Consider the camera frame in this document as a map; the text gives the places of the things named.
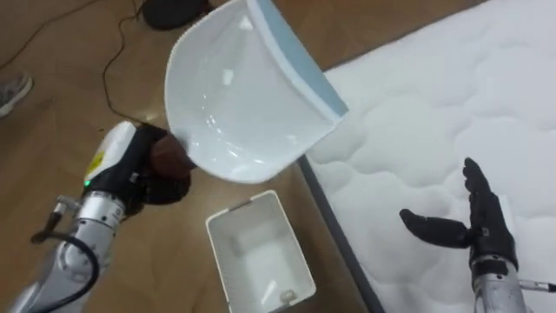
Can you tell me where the white rectangular waste bin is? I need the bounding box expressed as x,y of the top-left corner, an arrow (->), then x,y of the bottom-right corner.
205,190 -> 317,313

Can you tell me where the bed with white quilted mattress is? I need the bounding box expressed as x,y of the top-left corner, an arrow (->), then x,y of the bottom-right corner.
297,0 -> 556,313

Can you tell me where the white dustpan with brown handle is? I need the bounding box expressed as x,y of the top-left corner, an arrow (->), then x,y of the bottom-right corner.
149,0 -> 350,184

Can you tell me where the thin black floor cable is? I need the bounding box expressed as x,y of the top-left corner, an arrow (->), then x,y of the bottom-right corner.
0,0 -> 101,71
102,0 -> 149,127

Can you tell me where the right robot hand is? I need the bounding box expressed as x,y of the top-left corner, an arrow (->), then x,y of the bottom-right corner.
399,156 -> 520,271

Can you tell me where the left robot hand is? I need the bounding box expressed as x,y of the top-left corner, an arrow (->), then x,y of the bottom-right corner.
83,120 -> 193,216

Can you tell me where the black round base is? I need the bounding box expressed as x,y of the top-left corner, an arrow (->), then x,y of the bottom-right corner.
142,0 -> 215,31

